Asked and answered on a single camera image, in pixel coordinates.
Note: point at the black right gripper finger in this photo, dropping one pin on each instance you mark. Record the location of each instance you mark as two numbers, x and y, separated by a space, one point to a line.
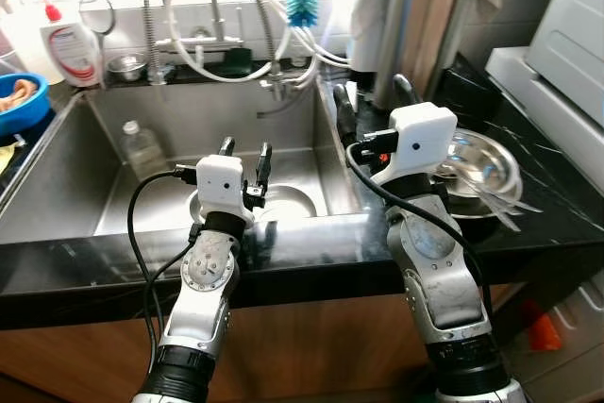
346 115
406 90

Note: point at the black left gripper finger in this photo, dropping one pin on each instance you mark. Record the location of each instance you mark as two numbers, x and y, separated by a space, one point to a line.
263 165
226 147

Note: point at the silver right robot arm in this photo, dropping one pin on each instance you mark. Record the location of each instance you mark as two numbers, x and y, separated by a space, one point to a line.
434 271

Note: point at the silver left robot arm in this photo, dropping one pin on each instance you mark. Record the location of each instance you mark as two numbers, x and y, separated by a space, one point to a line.
203 280

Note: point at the tall steel utensil canister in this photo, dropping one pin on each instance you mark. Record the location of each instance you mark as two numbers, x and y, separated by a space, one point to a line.
425 35

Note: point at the dark green sponge holder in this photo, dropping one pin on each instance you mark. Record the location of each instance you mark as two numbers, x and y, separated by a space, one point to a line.
237 63

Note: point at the clear plastic bottle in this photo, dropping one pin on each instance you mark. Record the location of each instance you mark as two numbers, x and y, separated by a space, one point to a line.
142 153

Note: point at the chrome faucet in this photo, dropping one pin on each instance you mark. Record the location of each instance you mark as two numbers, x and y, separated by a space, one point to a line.
215 41

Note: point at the steel spoon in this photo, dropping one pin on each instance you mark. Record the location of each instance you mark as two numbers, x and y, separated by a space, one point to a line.
510 200

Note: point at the stainless steel sink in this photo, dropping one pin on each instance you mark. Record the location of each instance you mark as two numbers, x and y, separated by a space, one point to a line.
75 167

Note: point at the brown wooden cabinet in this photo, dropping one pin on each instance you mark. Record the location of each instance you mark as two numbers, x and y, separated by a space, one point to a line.
311 346

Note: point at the white washing machine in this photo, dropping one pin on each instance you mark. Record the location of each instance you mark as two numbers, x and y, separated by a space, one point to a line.
566 44

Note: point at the white red dish soap bottle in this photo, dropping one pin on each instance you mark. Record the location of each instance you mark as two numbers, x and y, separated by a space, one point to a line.
74 54

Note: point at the blue plastic bowl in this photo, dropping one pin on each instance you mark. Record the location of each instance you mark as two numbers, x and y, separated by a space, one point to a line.
24 122

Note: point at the peach rubber glove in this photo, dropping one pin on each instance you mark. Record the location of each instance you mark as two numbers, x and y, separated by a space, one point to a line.
17 93

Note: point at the orange plastic item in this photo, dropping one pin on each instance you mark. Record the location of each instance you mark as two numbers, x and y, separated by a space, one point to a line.
543 327

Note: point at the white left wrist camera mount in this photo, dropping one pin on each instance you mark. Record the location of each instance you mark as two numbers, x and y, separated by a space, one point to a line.
219 181

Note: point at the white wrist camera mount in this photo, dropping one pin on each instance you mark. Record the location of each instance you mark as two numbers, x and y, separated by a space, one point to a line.
420 139
219 181

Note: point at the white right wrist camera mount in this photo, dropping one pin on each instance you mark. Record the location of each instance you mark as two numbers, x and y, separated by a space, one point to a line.
420 139

